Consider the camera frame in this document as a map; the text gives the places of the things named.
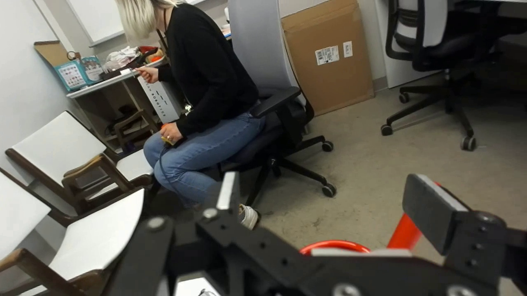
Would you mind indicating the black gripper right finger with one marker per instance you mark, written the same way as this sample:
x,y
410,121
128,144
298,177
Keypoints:
x,y
433,215

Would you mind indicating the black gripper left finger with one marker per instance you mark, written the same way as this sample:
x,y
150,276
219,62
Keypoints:
x,y
227,192

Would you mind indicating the red cup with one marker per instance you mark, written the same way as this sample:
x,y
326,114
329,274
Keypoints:
x,y
334,246

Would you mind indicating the person in black sweater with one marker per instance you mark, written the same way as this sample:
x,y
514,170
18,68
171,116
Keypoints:
x,y
207,72

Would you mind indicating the cardboard box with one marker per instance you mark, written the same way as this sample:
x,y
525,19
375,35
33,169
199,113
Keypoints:
x,y
306,88

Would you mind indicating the wooden chair white seat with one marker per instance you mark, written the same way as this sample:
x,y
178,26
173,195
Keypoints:
x,y
54,146
99,236

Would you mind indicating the grey office chair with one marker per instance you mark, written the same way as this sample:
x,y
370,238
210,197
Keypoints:
x,y
257,44

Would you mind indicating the black office chair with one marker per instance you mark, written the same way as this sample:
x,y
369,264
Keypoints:
x,y
438,50

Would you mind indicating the cluttered desk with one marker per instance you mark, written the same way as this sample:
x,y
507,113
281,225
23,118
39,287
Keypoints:
x,y
99,85

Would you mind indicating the blue printed bag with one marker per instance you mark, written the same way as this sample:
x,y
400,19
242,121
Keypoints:
x,y
71,75

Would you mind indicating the large wall whiteboard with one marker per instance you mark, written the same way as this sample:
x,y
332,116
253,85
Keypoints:
x,y
99,19

